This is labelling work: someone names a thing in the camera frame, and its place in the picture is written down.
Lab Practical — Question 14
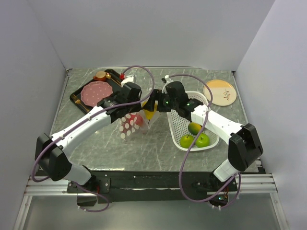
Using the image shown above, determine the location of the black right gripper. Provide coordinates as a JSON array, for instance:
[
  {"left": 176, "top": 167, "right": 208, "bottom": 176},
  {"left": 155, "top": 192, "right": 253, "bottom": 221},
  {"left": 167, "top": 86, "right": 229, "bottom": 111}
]
[{"left": 143, "top": 89, "right": 178, "bottom": 113}]

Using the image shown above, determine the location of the yellow pear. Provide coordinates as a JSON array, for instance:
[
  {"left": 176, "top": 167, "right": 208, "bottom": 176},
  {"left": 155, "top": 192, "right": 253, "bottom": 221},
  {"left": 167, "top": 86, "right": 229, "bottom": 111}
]
[{"left": 143, "top": 102, "right": 158, "bottom": 122}]

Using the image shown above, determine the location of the red apple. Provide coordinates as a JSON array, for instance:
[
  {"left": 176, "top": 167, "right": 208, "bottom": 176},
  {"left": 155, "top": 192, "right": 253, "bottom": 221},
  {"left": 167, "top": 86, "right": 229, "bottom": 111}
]
[{"left": 131, "top": 113, "right": 144, "bottom": 127}]

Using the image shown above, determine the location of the clear polka dot zip bag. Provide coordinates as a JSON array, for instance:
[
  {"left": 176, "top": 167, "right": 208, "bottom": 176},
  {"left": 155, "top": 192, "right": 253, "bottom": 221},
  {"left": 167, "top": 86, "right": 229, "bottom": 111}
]
[{"left": 119, "top": 110, "right": 159, "bottom": 141}]

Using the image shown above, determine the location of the yellow green mango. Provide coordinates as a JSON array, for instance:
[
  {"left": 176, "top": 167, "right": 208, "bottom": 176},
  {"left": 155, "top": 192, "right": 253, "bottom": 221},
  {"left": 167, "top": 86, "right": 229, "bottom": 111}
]
[{"left": 188, "top": 122, "right": 202, "bottom": 136}]

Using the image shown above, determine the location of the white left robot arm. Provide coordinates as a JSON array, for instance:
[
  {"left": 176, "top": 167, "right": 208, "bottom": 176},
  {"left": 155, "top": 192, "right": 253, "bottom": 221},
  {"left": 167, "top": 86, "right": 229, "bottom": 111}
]
[{"left": 35, "top": 82, "right": 142, "bottom": 193}]

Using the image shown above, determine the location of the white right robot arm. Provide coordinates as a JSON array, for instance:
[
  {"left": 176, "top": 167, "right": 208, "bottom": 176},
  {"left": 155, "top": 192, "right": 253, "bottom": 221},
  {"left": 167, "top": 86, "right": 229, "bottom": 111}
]
[{"left": 143, "top": 81, "right": 263, "bottom": 191}]

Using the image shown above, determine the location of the orange cup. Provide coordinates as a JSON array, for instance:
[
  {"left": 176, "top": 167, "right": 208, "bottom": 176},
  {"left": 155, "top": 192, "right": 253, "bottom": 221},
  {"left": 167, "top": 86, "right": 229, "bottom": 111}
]
[{"left": 93, "top": 71, "right": 107, "bottom": 81}]

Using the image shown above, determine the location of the pink polka dot plate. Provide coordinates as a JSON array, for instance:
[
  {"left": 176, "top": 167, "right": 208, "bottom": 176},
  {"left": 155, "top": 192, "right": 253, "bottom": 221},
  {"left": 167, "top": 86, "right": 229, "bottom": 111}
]
[{"left": 81, "top": 81, "right": 113, "bottom": 107}]

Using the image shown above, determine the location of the white perforated plastic basket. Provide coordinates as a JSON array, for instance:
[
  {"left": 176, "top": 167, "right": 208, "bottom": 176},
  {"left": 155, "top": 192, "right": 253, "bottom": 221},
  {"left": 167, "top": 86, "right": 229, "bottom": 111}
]
[{"left": 166, "top": 91, "right": 220, "bottom": 152}]

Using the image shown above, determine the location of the gold fork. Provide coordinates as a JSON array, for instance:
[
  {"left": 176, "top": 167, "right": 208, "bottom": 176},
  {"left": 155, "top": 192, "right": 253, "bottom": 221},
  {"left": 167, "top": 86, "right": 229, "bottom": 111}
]
[{"left": 71, "top": 94, "right": 90, "bottom": 113}]

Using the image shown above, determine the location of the green apple left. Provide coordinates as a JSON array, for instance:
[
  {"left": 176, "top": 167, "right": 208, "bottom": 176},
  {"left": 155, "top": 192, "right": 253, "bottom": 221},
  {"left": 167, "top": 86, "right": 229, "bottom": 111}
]
[{"left": 179, "top": 135, "right": 194, "bottom": 149}]

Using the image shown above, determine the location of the green apple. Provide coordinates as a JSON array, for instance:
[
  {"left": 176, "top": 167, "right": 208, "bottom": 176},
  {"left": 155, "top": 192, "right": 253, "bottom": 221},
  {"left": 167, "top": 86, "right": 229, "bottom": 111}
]
[
  {"left": 179, "top": 135, "right": 194, "bottom": 149},
  {"left": 195, "top": 133, "right": 210, "bottom": 148}
]

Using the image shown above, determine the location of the green apple right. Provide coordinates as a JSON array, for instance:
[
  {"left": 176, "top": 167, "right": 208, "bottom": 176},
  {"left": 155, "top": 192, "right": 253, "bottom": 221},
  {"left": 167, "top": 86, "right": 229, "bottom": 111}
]
[{"left": 195, "top": 133, "right": 210, "bottom": 148}]

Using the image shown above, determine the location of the yellow cream round plate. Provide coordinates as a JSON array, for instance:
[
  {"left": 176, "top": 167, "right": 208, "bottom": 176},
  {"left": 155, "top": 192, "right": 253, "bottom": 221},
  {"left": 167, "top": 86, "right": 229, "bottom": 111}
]
[{"left": 206, "top": 80, "right": 237, "bottom": 106}]

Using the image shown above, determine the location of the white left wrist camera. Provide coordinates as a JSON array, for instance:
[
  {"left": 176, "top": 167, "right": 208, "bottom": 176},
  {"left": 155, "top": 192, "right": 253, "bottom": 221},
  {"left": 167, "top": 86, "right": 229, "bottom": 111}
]
[{"left": 119, "top": 73, "right": 136, "bottom": 88}]

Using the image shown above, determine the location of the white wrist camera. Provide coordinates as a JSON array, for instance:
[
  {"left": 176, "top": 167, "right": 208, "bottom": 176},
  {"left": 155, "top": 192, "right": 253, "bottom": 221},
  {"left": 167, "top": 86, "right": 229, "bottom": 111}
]
[
  {"left": 162, "top": 75, "right": 173, "bottom": 93},
  {"left": 119, "top": 73, "right": 136, "bottom": 88}
]

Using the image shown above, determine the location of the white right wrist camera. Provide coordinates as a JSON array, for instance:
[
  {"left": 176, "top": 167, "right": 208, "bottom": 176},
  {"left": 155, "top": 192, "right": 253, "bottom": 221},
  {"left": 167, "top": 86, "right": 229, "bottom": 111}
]
[{"left": 162, "top": 75, "right": 173, "bottom": 93}]

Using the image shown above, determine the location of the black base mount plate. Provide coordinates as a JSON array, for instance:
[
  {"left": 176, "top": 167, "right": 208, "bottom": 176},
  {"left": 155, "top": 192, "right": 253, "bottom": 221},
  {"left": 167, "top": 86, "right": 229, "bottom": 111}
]
[{"left": 66, "top": 170, "right": 240, "bottom": 207}]

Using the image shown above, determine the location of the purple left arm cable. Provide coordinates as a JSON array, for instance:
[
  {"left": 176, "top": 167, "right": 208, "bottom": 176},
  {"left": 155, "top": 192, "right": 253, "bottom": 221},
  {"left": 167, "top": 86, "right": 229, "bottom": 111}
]
[{"left": 31, "top": 64, "right": 155, "bottom": 213}]

